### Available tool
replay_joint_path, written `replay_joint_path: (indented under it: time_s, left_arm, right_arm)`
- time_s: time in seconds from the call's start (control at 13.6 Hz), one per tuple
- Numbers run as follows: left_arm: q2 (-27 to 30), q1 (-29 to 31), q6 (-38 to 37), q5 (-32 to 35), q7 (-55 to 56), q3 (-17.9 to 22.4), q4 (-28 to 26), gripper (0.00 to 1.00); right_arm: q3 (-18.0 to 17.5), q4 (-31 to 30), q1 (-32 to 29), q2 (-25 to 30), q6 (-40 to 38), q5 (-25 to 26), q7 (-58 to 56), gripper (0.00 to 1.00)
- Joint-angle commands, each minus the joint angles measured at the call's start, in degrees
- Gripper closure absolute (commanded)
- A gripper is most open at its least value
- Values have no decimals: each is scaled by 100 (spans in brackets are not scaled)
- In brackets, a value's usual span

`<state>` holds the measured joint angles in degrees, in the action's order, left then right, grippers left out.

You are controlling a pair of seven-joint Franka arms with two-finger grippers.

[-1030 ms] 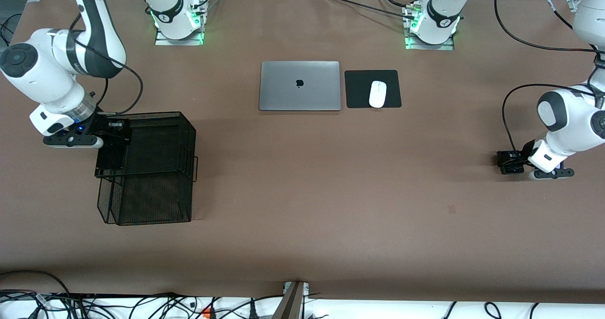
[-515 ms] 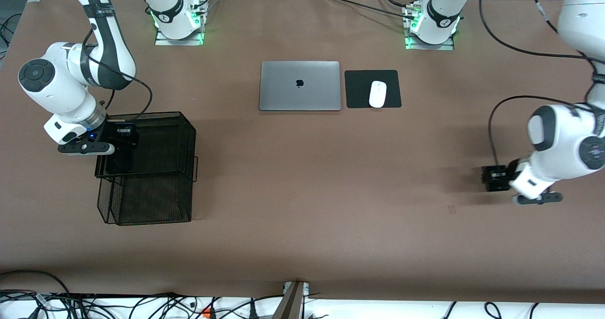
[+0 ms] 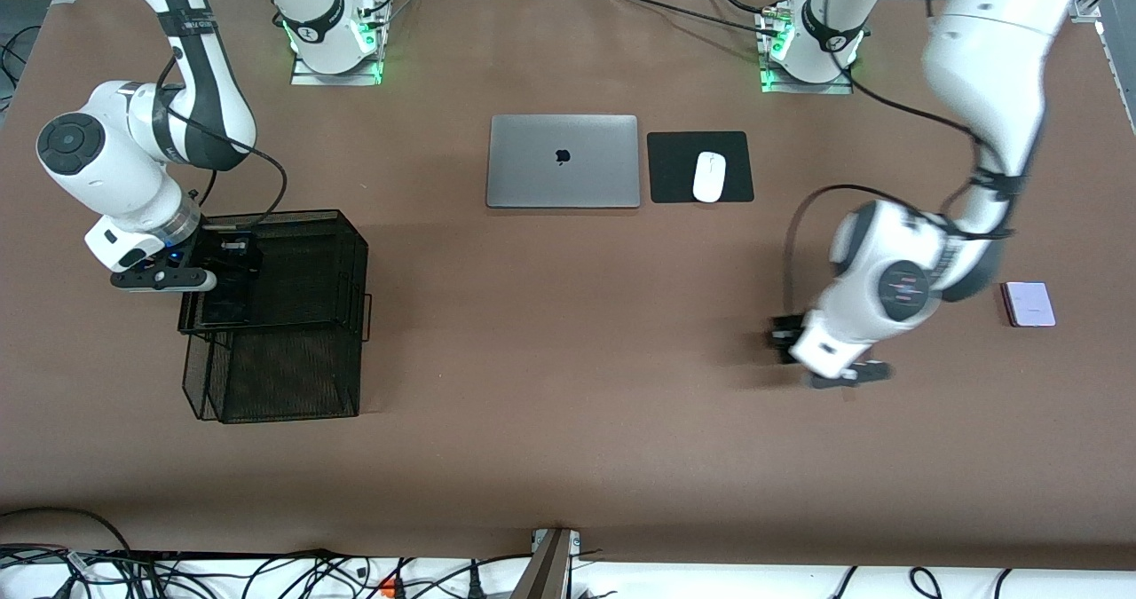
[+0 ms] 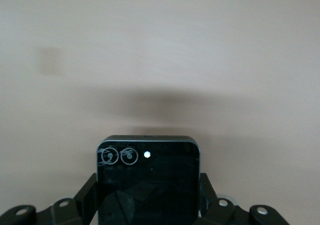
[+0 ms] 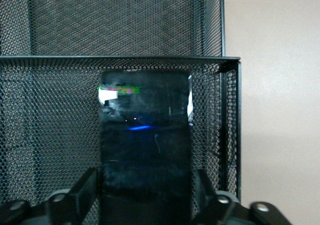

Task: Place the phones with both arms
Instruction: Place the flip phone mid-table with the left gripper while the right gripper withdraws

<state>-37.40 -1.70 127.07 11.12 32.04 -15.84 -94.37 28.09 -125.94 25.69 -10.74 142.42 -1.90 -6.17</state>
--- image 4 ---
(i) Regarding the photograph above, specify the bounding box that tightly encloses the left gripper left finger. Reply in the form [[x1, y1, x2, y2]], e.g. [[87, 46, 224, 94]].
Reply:
[[0, 172, 99, 225]]

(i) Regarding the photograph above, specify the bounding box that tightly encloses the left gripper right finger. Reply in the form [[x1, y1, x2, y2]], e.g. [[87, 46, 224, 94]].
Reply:
[[198, 172, 291, 225]]

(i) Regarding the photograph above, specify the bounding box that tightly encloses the small black flip phone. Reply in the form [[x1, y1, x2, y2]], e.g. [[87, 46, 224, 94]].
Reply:
[[95, 134, 202, 225]]

